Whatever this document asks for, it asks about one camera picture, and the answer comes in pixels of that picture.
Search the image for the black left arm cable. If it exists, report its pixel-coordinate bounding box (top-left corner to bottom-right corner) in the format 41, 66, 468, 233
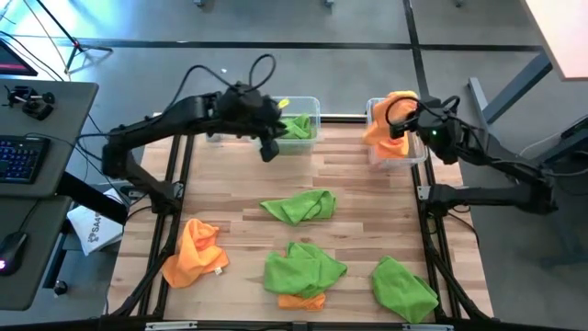
175, 52, 277, 108

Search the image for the black tripod stand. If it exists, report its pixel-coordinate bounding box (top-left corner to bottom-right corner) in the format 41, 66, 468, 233
35, 0, 115, 75

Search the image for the dark desk frame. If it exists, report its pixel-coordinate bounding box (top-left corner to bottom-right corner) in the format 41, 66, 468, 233
518, 114, 588, 268

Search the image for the black table edge rail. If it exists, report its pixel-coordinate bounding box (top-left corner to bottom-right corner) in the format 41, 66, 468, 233
98, 315, 500, 331

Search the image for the black computer mouse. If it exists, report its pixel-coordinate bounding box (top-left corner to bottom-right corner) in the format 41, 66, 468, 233
0, 231, 29, 277

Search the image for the grey table leg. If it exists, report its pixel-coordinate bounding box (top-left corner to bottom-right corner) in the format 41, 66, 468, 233
467, 51, 554, 166

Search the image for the silver rail bracket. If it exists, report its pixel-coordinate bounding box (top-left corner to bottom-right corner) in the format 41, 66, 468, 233
402, 323, 455, 331
144, 321, 198, 331

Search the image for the black desk clamp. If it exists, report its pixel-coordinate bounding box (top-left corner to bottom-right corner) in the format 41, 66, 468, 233
3, 85, 57, 108

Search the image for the clear plastic bin with label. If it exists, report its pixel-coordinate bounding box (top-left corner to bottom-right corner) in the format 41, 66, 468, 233
365, 97, 429, 169

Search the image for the black backlit keyboard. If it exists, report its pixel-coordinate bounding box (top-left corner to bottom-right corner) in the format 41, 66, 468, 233
0, 134, 52, 186

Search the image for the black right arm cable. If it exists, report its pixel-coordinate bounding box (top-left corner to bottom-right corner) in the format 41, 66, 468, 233
383, 94, 462, 129

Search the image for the aluminium table rail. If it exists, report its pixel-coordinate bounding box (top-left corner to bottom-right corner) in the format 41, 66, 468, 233
316, 113, 433, 124

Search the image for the light wooden table top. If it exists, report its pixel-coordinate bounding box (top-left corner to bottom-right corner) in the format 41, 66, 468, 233
520, 0, 588, 83

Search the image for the black diagonal bar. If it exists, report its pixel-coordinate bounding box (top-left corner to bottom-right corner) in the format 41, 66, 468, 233
55, 170, 130, 227

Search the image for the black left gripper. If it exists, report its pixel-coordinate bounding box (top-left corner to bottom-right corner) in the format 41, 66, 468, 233
213, 82, 288, 163

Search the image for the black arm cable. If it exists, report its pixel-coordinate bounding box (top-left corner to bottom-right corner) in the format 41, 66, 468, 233
383, 94, 462, 129
175, 52, 277, 108

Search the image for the white printed bag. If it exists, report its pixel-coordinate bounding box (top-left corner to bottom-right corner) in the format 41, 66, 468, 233
66, 206, 126, 257

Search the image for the grey desk top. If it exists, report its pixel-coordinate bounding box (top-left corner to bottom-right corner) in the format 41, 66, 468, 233
0, 79, 100, 200
0, 195, 74, 313

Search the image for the dark computer monitor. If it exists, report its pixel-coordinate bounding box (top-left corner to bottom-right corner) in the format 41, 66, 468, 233
0, 39, 40, 77

